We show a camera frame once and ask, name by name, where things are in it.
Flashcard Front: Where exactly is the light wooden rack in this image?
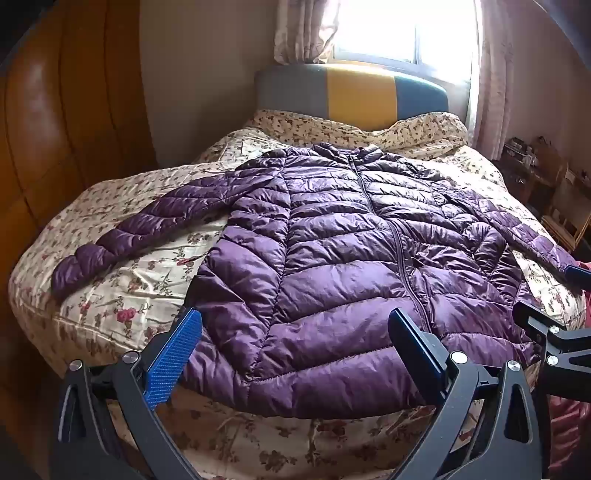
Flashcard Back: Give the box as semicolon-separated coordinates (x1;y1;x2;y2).
542;161;591;252

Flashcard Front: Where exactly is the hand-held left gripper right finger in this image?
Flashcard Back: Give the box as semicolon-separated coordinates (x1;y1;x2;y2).
388;308;552;480

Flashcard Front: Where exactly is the small floral print duvet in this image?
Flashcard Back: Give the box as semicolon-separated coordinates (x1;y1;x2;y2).
245;109;469;160

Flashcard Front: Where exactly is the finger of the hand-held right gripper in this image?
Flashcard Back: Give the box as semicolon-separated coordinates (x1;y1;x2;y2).
564;264;591;291
512;301;591;407

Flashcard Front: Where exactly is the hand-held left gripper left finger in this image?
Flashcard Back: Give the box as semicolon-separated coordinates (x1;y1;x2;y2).
58;308;204;480

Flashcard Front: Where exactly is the bed with floral duvet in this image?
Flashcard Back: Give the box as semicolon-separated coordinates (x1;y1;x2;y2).
9;108;587;480

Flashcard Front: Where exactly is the purple puffer jacket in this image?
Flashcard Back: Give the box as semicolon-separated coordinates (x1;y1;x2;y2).
51;143;580;418

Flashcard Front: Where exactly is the cluttered side table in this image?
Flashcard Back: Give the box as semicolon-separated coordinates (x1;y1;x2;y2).
496;136;568;217

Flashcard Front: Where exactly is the grey yellow blue headboard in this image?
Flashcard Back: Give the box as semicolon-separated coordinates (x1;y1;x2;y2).
255;64;450;132

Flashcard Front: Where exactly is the brown wooden wardrobe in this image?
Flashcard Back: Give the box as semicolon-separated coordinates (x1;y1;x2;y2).
0;0;158;296

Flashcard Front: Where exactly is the long pink curtain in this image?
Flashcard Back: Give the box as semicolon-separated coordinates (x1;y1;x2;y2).
466;0;515;160

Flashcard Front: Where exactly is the short pink curtain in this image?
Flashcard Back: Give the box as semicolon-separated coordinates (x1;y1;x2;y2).
274;0;340;64

